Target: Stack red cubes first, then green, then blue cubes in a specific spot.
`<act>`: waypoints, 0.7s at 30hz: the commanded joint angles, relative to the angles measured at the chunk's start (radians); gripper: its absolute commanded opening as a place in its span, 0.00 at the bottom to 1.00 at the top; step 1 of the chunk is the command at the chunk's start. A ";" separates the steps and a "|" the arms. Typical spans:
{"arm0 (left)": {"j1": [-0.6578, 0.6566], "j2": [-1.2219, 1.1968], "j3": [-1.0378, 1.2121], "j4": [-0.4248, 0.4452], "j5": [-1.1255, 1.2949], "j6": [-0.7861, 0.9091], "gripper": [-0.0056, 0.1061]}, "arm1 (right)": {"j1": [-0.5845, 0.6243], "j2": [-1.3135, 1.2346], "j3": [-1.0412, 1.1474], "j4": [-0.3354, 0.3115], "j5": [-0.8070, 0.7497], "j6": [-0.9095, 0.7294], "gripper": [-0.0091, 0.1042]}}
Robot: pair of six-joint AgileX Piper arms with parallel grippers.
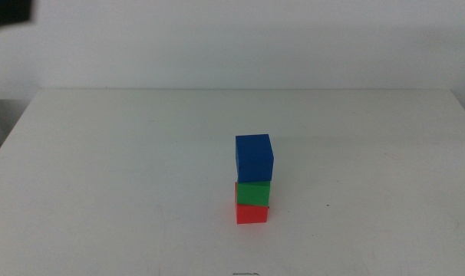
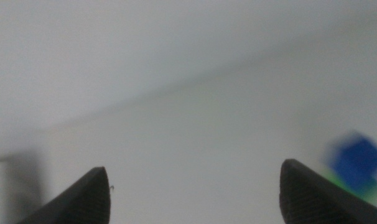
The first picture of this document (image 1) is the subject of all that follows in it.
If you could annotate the red cube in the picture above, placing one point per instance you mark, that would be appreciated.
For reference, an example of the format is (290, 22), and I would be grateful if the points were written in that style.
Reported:
(251, 214)

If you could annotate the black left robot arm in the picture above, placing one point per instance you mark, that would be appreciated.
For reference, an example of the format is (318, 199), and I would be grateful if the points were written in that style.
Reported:
(6, 9)

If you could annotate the green cube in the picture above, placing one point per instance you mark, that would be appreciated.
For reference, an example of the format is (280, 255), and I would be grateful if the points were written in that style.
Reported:
(253, 193)

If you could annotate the blue cube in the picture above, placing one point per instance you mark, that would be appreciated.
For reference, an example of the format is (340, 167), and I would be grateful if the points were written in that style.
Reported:
(254, 159)

